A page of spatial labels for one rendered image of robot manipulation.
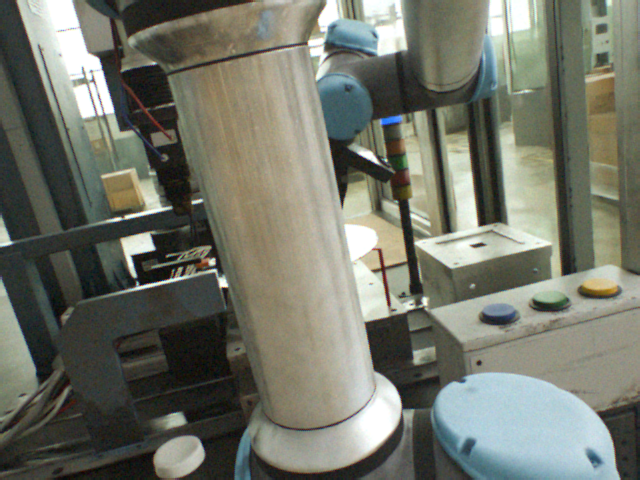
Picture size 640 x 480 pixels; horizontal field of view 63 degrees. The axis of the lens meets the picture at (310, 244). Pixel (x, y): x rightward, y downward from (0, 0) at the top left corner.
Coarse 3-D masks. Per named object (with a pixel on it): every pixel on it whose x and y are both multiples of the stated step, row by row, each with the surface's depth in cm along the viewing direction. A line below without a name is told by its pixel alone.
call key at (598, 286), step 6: (582, 282) 69; (588, 282) 68; (594, 282) 68; (600, 282) 68; (606, 282) 67; (612, 282) 67; (582, 288) 68; (588, 288) 67; (594, 288) 66; (600, 288) 66; (606, 288) 66; (612, 288) 66; (594, 294) 66; (600, 294) 66; (606, 294) 66
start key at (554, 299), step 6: (540, 294) 68; (546, 294) 68; (552, 294) 67; (558, 294) 67; (564, 294) 67; (534, 300) 67; (540, 300) 66; (546, 300) 66; (552, 300) 66; (558, 300) 65; (564, 300) 65; (540, 306) 66; (546, 306) 65; (552, 306) 65; (558, 306) 65
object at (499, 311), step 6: (492, 306) 67; (498, 306) 67; (504, 306) 67; (510, 306) 66; (486, 312) 66; (492, 312) 66; (498, 312) 65; (504, 312) 65; (510, 312) 65; (486, 318) 66; (492, 318) 65; (498, 318) 65; (504, 318) 64; (510, 318) 65
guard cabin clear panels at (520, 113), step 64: (64, 0) 174; (384, 0) 150; (512, 0) 88; (512, 64) 93; (448, 128) 126; (512, 128) 98; (128, 192) 192; (384, 192) 199; (448, 192) 136; (512, 192) 103; (128, 256) 197
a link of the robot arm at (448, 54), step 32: (416, 0) 38; (448, 0) 37; (480, 0) 39; (416, 32) 44; (448, 32) 42; (480, 32) 46; (416, 64) 52; (448, 64) 49; (480, 64) 58; (416, 96) 61; (448, 96) 59; (480, 96) 61
